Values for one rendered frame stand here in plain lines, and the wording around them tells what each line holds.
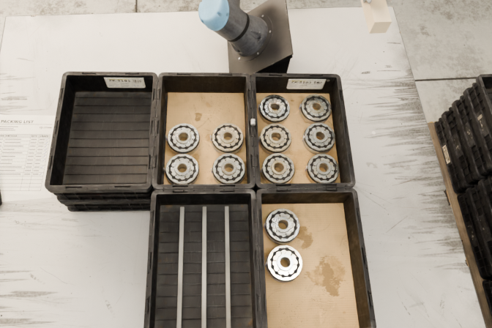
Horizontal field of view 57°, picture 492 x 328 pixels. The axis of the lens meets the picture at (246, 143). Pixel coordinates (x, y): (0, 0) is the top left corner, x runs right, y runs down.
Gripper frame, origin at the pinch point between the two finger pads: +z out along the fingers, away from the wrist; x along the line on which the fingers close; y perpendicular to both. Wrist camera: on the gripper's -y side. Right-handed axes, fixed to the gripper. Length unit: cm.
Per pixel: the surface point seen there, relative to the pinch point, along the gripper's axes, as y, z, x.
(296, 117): 39, 13, -32
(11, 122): 29, 26, -130
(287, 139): 49, 10, -36
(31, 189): 55, 26, -121
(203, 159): 53, 13, -64
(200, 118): 38, 13, -64
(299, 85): 29.8, 8.1, -30.1
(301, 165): 57, 13, -32
